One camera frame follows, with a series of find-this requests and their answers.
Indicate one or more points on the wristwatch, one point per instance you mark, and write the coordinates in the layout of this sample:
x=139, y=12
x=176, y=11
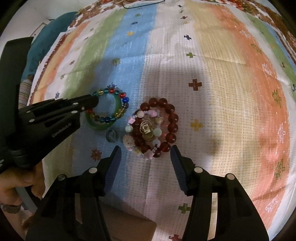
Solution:
x=12, y=209

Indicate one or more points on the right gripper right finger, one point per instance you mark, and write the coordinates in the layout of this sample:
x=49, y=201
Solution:
x=237, y=217

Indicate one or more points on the striped colourful woven cloth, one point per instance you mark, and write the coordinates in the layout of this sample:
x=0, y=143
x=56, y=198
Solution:
x=231, y=79

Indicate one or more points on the person's left hand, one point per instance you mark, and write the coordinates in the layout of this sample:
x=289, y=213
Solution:
x=12, y=179

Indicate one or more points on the teal pillow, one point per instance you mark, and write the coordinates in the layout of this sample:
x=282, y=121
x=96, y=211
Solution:
x=44, y=41

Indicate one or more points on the grey striped bolster pillow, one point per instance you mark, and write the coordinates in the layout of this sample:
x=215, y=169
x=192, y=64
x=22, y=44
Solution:
x=24, y=93

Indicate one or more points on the silver metal tin box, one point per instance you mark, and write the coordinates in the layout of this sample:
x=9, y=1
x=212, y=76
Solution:
x=120, y=225

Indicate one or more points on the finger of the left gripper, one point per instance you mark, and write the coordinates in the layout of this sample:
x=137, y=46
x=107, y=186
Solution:
x=79, y=104

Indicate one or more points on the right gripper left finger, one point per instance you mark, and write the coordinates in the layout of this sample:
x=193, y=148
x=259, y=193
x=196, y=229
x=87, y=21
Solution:
x=71, y=208

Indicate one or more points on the green jade bangle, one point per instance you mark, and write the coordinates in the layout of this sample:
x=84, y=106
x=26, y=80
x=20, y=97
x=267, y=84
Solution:
x=103, y=122

